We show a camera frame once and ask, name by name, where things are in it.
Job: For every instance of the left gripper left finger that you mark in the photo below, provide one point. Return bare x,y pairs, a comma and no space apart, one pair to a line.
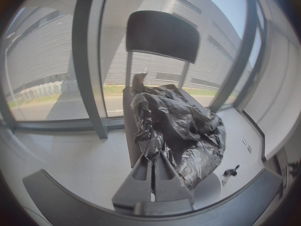
138,185

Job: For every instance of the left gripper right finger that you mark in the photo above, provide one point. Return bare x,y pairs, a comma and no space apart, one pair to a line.
169,187

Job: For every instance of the black plastic bag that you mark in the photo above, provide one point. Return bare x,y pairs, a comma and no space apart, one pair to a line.
188,135

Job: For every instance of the black plastic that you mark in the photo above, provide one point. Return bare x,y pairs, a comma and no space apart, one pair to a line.
231,171

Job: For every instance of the white trash bin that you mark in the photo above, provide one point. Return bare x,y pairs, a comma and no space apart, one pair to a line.
209,192

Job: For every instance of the clear printed wrapper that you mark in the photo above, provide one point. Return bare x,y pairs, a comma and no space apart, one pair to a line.
225,179

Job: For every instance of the window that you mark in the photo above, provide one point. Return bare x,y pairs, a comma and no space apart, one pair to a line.
87,55

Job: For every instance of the grey upholstered chair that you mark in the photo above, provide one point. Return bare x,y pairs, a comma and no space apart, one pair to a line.
162,34

